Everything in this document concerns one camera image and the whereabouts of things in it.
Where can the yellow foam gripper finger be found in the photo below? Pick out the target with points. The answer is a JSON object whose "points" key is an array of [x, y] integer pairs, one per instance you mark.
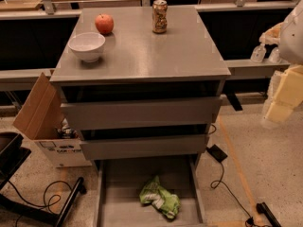
{"points": [[285, 93], [271, 35]]}

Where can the green rice chip bag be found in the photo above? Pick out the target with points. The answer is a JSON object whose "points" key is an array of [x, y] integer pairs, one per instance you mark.
{"points": [[160, 198]]}

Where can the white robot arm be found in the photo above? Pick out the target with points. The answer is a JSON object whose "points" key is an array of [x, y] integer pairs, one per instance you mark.
{"points": [[288, 35]]}

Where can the top grey drawer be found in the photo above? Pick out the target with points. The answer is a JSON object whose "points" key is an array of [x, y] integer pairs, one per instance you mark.
{"points": [[141, 113]]}

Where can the grey drawer cabinet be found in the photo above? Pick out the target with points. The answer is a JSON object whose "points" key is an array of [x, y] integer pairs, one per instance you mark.
{"points": [[148, 94]]}

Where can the open bottom grey drawer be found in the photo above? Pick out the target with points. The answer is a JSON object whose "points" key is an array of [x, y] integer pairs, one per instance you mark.
{"points": [[120, 182]]}

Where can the middle grey drawer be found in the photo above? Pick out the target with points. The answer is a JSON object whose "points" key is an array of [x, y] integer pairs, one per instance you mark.
{"points": [[143, 147]]}

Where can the right sanitizer pump bottle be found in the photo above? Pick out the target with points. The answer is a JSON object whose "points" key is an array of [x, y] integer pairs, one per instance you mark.
{"points": [[275, 56]]}

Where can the sanitizer pump bottle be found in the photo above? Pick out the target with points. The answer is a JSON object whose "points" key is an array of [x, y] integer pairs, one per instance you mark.
{"points": [[258, 53], [275, 56]]}

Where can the left sanitizer pump bottle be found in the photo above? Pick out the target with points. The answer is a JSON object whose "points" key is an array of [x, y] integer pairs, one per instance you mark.
{"points": [[258, 53]]}

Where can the black power adapter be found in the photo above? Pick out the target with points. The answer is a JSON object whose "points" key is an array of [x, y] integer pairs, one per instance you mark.
{"points": [[218, 154]]}

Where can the black bar on right floor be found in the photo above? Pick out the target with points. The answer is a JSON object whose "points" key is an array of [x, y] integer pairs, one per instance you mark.
{"points": [[262, 208]]}

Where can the patterned drink can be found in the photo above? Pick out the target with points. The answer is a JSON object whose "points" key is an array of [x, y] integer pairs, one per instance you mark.
{"points": [[159, 16]]}

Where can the red apple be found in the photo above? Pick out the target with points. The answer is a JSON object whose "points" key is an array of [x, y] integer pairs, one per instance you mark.
{"points": [[104, 23]]}

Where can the white ceramic bowl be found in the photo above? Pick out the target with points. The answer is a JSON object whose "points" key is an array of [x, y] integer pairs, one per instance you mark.
{"points": [[87, 46]]}

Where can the cardboard box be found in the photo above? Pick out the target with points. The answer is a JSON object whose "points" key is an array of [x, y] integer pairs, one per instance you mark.
{"points": [[42, 121]]}

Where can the black metal stand base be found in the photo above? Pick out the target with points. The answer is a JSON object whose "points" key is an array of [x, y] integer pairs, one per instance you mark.
{"points": [[12, 156]]}

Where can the grey metal rail shelf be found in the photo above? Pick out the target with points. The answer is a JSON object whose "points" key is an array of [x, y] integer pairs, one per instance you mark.
{"points": [[197, 44]]}

